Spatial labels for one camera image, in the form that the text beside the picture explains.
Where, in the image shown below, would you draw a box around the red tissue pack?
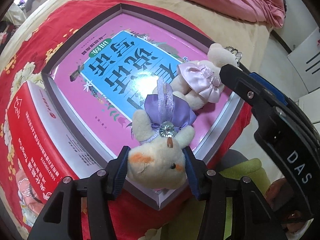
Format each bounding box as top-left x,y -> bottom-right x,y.
7,81 -> 101,203

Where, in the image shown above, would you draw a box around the person's left hand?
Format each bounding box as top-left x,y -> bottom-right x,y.
265,178 -> 307,235

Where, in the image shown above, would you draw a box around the plush bear purple dress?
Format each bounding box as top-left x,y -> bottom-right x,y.
127,78 -> 196,189

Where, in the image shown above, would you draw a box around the white cabinet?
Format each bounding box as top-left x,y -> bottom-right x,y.
288,28 -> 320,124

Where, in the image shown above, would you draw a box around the plush bear pink dress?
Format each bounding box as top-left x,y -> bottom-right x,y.
170,43 -> 242,111

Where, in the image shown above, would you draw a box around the dark shallow box tray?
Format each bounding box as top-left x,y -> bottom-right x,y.
41,3 -> 245,210

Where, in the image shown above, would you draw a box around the beige bed sheet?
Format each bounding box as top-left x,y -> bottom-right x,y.
1,0 -> 271,70

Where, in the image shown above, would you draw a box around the clothes on sill left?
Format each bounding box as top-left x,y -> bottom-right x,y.
2,3 -> 27,27

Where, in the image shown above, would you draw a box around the red floral blanket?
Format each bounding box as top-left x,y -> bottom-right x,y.
0,0 -> 253,240

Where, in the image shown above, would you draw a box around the pink book in tray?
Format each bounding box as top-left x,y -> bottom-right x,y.
50,13 -> 232,190

